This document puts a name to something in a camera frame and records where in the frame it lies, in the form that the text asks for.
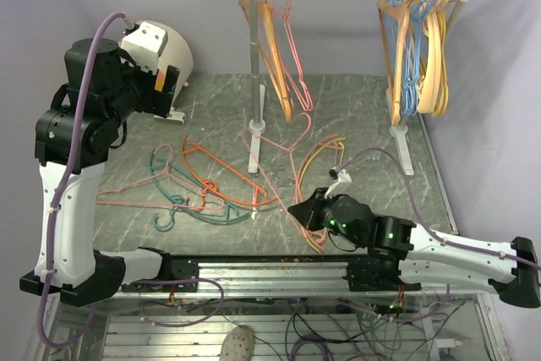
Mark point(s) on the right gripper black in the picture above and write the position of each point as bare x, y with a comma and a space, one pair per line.
308, 211

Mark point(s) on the pink plastic curved hanger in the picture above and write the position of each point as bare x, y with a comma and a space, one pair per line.
315, 236

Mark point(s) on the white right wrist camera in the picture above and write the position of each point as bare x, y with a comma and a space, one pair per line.
342, 180

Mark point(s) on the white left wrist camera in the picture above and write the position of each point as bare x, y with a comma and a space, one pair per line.
145, 46

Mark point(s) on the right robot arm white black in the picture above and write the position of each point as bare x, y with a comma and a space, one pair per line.
417, 255

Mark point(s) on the hung blue hangers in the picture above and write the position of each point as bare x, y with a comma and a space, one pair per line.
413, 51

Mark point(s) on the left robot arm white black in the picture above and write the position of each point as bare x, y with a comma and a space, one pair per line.
73, 140

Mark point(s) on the aluminium mounting rail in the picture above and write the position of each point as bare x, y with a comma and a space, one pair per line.
305, 275

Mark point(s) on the white perforated shoe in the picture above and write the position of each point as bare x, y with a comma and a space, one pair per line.
238, 345

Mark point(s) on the metal clothes rack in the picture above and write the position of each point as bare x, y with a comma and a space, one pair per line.
297, 88

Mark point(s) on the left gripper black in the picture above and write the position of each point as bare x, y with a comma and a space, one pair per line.
156, 101

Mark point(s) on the hung beige hangers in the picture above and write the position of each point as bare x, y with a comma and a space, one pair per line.
429, 6

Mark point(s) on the round beige drawer box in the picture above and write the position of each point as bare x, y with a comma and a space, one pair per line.
176, 53

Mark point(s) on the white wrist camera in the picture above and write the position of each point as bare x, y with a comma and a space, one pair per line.
342, 180
145, 46

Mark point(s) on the brown wooden hanger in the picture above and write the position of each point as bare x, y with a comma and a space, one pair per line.
272, 59

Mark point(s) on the hung yellow hangers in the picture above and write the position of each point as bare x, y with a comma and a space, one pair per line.
433, 92

